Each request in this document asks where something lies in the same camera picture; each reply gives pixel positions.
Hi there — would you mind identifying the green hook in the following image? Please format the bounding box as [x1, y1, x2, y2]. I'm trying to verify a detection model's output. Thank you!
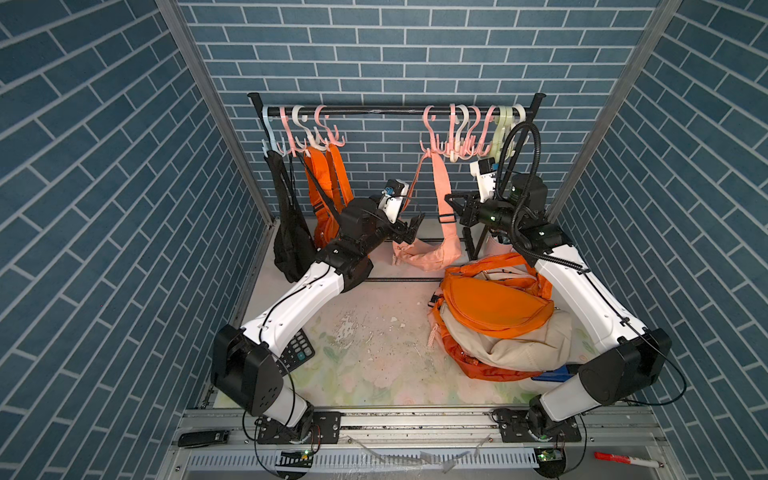
[487, 106, 509, 160]

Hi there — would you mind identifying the black clothes rack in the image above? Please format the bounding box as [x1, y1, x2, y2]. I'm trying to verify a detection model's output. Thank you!
[247, 91, 546, 283]

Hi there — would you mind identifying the black remote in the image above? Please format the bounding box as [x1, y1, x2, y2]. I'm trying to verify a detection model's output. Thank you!
[177, 430, 230, 448]

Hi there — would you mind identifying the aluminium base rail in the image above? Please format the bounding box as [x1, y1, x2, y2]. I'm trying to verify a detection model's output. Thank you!
[158, 406, 684, 479]

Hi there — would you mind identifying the white hook right end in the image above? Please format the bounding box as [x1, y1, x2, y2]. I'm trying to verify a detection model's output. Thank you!
[511, 104, 528, 151]

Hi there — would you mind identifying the black calculator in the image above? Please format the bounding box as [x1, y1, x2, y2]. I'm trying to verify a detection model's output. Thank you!
[277, 329, 316, 376]

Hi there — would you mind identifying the white hook middle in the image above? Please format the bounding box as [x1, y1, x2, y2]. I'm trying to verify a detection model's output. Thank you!
[452, 104, 470, 161]

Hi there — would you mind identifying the blue card device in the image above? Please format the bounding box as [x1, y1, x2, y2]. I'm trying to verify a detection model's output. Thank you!
[532, 364, 579, 383]

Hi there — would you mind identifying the white hook left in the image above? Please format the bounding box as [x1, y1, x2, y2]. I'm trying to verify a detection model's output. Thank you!
[291, 105, 327, 152]

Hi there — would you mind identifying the black bag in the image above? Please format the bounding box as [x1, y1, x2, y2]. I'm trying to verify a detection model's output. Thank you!
[265, 150, 316, 283]

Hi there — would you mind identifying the light pink strap bag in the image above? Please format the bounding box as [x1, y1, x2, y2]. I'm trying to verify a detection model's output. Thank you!
[392, 150, 462, 272]

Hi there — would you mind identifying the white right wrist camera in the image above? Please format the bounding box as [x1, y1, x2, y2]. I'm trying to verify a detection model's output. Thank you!
[470, 158, 497, 203]

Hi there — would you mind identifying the pink hook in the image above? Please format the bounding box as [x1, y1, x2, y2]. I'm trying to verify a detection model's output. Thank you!
[313, 105, 346, 147]
[466, 105, 482, 157]
[279, 107, 301, 157]
[475, 105, 496, 158]
[444, 104, 458, 163]
[420, 105, 440, 155]

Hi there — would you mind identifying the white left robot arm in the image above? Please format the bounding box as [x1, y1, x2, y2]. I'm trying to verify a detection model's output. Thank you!
[211, 198, 424, 440]

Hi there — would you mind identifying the beige bag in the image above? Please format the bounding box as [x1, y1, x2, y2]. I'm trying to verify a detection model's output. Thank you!
[439, 300, 573, 373]

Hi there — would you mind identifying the light blue hook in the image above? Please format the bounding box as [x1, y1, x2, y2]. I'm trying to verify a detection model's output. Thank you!
[261, 105, 283, 155]

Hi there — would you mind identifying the red white marker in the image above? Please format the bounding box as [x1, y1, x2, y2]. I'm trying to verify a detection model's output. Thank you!
[594, 452, 664, 469]

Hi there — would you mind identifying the white hook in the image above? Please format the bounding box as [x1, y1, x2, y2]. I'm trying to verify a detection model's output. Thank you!
[291, 105, 327, 152]
[452, 104, 470, 161]

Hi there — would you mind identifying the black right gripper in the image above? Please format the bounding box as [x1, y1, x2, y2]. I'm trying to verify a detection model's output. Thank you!
[445, 194, 520, 240]

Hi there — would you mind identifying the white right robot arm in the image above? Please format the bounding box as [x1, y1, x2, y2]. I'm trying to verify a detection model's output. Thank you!
[445, 121, 671, 441]

